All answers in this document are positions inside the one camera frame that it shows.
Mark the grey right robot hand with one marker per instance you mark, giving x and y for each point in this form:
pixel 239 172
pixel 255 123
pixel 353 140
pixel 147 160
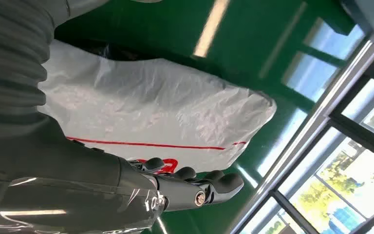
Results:
pixel 61 181

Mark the window with black frame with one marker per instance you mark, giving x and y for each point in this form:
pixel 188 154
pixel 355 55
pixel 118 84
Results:
pixel 335 120

